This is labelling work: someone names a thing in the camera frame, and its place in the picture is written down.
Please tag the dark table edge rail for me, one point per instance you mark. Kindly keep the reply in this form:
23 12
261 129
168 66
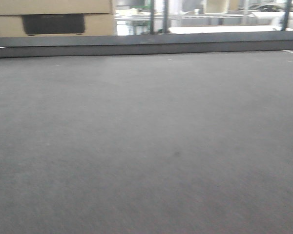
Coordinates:
145 44

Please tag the black vertical post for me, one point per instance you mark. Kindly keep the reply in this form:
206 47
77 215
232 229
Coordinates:
165 16
152 16

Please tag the white background table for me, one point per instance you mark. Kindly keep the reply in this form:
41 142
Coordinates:
223 29

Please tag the upper cardboard box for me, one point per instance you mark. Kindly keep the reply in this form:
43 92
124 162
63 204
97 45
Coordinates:
31 7

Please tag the cardboard box with black print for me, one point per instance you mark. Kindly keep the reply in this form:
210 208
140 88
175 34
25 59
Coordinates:
53 25

